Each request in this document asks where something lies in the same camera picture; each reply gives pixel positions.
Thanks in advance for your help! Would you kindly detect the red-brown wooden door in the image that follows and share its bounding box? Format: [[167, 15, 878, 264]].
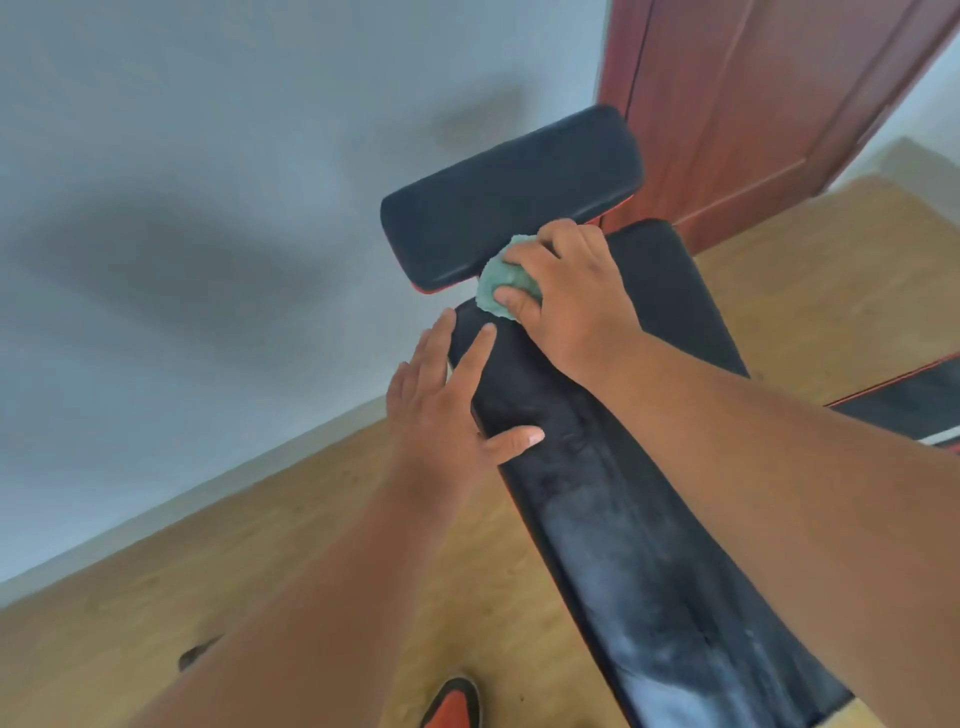
[[596, 0, 960, 256]]

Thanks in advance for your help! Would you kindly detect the person's right forearm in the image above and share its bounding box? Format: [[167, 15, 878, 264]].
[[588, 329, 960, 728]]

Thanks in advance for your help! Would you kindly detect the red black left shoe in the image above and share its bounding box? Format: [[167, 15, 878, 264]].
[[419, 674, 484, 728]]

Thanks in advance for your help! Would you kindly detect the striped black sit-up bench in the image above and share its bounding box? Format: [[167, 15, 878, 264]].
[[824, 353, 960, 457]]

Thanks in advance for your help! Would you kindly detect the person's right hand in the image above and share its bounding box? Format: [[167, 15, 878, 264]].
[[492, 218, 646, 384]]

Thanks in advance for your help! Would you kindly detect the person's left hand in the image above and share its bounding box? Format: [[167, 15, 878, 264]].
[[385, 307, 547, 511]]

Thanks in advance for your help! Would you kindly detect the green cleaning cloth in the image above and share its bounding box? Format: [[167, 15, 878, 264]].
[[476, 233, 543, 322]]

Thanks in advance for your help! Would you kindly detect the person's left forearm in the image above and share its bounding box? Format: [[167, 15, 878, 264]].
[[127, 468, 463, 728]]

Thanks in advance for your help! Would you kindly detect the black weight bench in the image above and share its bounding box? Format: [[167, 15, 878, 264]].
[[380, 104, 856, 728]]

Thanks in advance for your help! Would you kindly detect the black metal frame with bolts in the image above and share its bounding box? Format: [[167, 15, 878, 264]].
[[177, 635, 223, 674]]

